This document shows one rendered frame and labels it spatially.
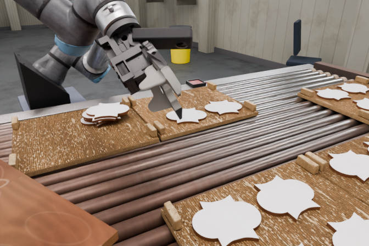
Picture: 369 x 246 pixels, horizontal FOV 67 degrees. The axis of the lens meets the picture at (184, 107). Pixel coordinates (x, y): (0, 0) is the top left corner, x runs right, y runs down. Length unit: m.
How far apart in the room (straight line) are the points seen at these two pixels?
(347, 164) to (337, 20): 3.97
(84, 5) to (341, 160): 0.74
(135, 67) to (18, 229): 0.31
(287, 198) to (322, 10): 4.31
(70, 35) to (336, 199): 0.69
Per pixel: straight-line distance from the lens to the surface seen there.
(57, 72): 1.41
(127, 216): 0.68
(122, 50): 0.55
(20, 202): 0.57
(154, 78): 0.46
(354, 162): 0.88
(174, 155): 0.84
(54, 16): 0.67
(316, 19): 4.89
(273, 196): 0.68
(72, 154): 0.87
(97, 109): 1.03
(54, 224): 0.51
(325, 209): 0.71
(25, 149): 0.95
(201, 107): 1.10
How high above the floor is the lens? 1.38
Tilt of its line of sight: 24 degrees down
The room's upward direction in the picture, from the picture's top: straight up
